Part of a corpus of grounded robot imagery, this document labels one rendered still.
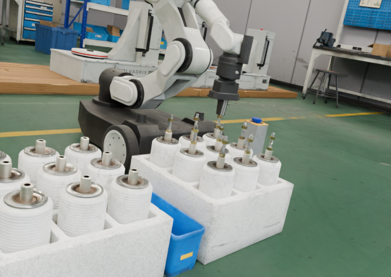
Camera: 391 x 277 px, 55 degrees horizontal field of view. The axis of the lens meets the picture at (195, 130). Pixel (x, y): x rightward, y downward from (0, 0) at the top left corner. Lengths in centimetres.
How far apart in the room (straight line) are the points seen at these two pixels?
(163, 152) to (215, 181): 23
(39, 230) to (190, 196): 46
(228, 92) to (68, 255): 81
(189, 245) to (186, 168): 24
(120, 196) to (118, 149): 71
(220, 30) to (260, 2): 609
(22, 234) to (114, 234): 18
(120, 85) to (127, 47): 170
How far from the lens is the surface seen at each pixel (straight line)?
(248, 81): 461
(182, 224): 108
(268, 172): 124
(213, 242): 108
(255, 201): 116
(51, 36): 556
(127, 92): 180
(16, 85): 286
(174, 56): 156
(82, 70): 313
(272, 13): 721
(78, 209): 79
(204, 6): 142
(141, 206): 87
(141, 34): 354
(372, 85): 627
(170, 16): 167
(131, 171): 87
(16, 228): 75
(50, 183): 89
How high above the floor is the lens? 60
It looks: 14 degrees down
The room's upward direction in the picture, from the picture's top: 10 degrees clockwise
